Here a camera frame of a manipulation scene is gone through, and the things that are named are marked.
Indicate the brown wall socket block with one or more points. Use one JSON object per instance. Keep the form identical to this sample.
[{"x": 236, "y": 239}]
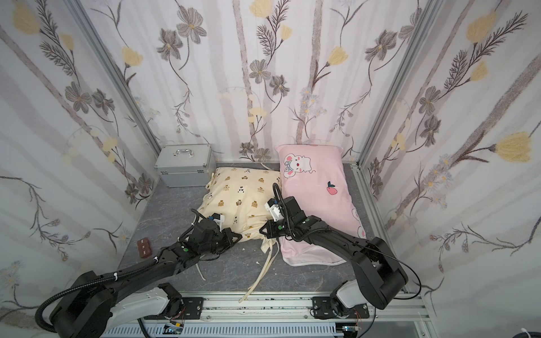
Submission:
[{"x": 144, "y": 248}]

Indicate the white ribbed vent strip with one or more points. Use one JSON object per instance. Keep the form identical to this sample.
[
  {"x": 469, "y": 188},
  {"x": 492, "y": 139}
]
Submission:
[{"x": 244, "y": 330}]

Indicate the pink cartoon print pillow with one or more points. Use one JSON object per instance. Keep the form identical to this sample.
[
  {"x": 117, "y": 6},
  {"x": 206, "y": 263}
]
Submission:
[{"x": 314, "y": 175}]

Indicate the cream bear print pillow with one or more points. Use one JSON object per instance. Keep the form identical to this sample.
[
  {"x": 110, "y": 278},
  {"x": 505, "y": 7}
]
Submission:
[{"x": 240, "y": 195}]

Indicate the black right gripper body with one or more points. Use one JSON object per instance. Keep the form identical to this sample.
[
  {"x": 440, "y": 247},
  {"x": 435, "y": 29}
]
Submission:
[{"x": 275, "y": 227}]

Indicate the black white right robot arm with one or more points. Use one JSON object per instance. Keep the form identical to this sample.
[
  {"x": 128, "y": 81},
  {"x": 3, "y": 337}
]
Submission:
[{"x": 379, "y": 275}]

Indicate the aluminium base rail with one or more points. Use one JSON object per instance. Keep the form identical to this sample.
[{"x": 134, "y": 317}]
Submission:
[{"x": 400, "y": 319}]

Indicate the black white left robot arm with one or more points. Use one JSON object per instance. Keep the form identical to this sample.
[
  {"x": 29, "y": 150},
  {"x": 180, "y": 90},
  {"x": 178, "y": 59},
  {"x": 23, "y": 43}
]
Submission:
[{"x": 86, "y": 308}]

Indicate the silver aluminium case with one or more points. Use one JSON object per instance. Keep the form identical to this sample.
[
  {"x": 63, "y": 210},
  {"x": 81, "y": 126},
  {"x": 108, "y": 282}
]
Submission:
[{"x": 186, "y": 165}]

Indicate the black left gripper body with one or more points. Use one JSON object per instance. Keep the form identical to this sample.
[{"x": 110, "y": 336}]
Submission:
[{"x": 222, "y": 239}]

